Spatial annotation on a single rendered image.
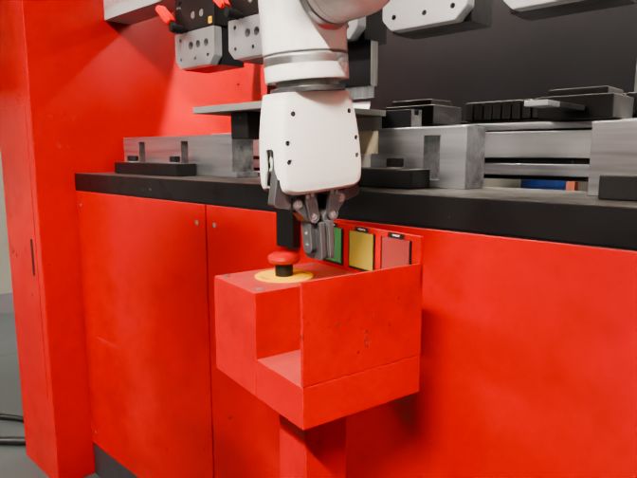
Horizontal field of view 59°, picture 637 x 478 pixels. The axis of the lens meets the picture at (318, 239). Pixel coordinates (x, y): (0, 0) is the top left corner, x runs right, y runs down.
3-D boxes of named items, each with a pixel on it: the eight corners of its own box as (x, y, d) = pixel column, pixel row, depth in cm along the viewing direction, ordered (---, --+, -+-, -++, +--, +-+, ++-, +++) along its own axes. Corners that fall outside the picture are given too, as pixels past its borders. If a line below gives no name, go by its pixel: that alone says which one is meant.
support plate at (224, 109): (192, 114, 88) (192, 107, 88) (309, 120, 107) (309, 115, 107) (268, 107, 76) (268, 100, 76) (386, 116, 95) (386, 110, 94)
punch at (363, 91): (327, 101, 104) (327, 47, 103) (335, 101, 106) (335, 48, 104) (370, 97, 97) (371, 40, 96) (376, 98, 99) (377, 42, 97)
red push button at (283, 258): (262, 280, 70) (261, 251, 69) (289, 275, 72) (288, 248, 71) (278, 285, 66) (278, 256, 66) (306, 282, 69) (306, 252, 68)
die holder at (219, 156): (124, 172, 156) (122, 137, 155) (144, 172, 160) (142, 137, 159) (237, 177, 122) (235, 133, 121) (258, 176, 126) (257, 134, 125)
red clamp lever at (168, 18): (154, 2, 127) (173, 27, 123) (171, 6, 130) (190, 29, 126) (152, 9, 128) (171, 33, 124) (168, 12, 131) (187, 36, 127)
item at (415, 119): (321, 131, 105) (321, 114, 105) (333, 131, 107) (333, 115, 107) (410, 127, 92) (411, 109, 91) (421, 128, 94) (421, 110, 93)
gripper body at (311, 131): (326, 81, 62) (333, 183, 64) (244, 82, 56) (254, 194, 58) (371, 73, 56) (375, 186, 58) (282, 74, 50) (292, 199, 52)
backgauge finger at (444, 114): (336, 123, 107) (336, 96, 107) (413, 127, 126) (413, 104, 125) (387, 120, 99) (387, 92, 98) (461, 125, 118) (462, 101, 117)
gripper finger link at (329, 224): (331, 190, 61) (335, 249, 63) (307, 193, 59) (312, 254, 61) (349, 192, 59) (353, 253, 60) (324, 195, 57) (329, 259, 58)
